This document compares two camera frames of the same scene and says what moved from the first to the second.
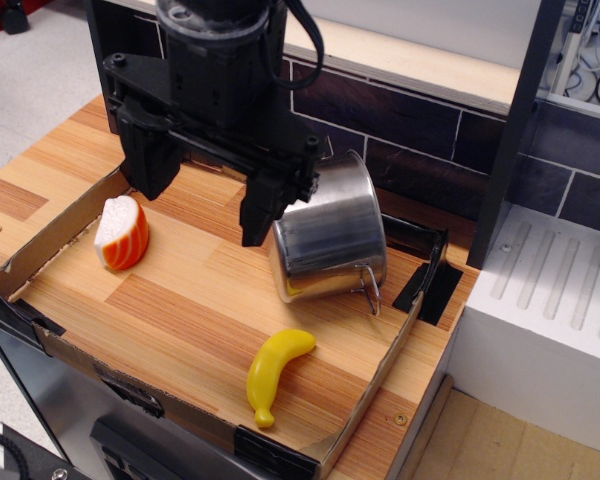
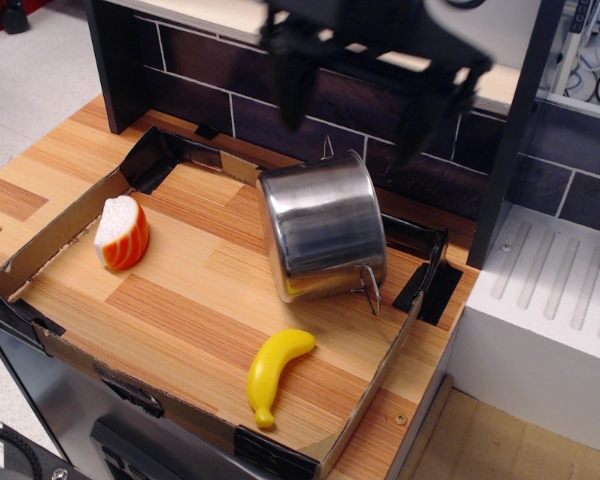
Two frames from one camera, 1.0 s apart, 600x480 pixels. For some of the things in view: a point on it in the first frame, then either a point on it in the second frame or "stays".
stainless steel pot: (334, 240) stays
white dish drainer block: (540, 330) stays
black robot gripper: (218, 100) → (409, 32)
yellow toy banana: (267, 365) stays
